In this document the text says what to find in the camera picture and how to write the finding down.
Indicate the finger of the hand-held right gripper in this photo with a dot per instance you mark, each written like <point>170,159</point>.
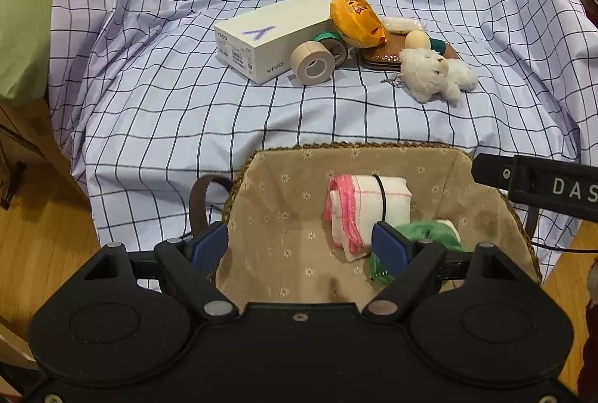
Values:
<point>490,170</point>

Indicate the woven basket with beige liner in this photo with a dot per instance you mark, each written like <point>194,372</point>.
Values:
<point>280,207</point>

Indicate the person's dark red clothing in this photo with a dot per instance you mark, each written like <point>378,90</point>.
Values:
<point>589,347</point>

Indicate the white gauze roll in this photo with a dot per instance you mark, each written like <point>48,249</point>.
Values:
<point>397,24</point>

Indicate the orange fabric pouch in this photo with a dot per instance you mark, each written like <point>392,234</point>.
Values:
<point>357,22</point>

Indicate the green printed cushion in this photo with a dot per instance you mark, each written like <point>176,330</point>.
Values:
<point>28,11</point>

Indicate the pink and white rolled towel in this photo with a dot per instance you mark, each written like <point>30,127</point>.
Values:
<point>359,197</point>

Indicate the beige tape roll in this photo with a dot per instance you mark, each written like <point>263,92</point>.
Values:
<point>299,55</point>

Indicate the checked lilac sheet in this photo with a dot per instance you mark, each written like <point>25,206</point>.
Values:
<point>187,113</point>

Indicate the brown leather case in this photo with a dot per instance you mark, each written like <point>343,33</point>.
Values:
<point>378,53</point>

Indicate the white plush dog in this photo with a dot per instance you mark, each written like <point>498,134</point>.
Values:
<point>430,71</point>

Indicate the white cardboard box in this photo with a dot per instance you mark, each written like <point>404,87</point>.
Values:
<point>266,29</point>

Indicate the green and white plush vegetable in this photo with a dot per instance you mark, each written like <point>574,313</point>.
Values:
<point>434,235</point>

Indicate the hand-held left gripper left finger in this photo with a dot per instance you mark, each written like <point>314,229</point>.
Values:
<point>210,244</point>

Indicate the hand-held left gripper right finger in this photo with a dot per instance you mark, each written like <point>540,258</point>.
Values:
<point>390,249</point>

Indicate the green tape roll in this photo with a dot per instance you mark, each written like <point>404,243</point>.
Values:
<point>327,37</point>

